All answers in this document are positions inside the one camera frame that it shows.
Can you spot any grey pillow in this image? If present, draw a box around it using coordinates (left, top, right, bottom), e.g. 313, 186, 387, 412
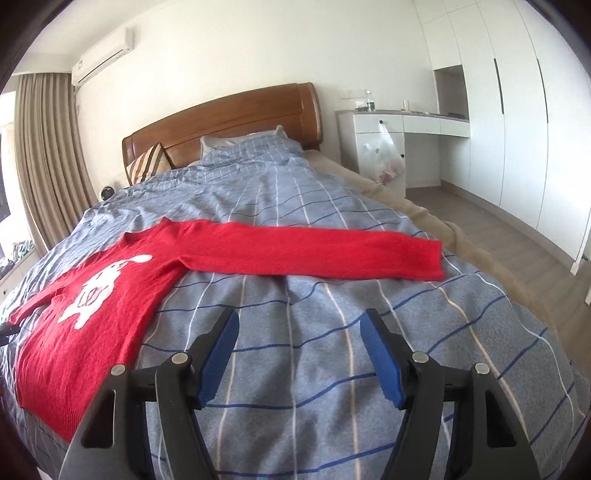
199, 124, 289, 160

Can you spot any white wardrobe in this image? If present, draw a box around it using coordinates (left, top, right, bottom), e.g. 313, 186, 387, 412
411, 0, 591, 264

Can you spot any beige curtain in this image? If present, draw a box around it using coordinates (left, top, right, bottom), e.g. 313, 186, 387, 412
14, 74, 99, 252

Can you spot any striped cushion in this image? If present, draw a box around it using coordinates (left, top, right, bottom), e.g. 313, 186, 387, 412
126, 142, 172, 186

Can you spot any white desk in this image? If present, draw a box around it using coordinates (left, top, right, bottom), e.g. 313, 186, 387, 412
335, 109, 472, 200

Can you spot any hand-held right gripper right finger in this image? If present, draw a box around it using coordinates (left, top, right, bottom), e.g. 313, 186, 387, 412
359, 308, 541, 480

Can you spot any white air conditioner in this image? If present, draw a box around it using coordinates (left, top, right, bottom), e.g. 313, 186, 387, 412
71, 26, 135, 87

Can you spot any wooden headboard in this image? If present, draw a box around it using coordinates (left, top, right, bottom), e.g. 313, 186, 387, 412
122, 82, 323, 188

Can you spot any pile of clothes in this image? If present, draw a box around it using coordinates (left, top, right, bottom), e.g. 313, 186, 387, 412
0, 239, 36, 274

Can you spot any clear plastic bag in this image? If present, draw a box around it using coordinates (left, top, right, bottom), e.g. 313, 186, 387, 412
361, 121, 407, 186

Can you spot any red knit sweater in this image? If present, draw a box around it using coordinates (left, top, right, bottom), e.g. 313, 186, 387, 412
8, 218, 446, 443

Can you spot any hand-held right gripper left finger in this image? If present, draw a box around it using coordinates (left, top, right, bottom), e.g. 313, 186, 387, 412
59, 307, 241, 480

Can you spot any grey plaid duvet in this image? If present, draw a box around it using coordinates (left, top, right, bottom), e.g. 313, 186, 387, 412
0, 124, 578, 480

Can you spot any white window bench cabinet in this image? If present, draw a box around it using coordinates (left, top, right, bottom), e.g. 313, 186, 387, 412
0, 240, 41, 308

